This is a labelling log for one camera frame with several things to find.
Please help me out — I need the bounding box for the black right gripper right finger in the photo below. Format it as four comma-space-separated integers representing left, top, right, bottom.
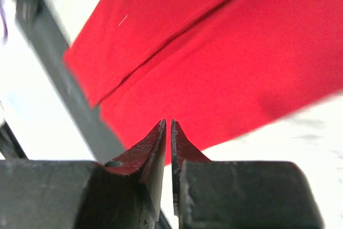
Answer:
170, 120, 324, 229

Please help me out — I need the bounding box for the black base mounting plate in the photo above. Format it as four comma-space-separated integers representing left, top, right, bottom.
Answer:
16, 0, 124, 162

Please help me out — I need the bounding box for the red t-shirt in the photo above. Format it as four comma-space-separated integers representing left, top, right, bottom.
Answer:
64, 0, 342, 149

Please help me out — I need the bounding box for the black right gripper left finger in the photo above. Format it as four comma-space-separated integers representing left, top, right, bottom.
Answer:
1, 120, 166, 228

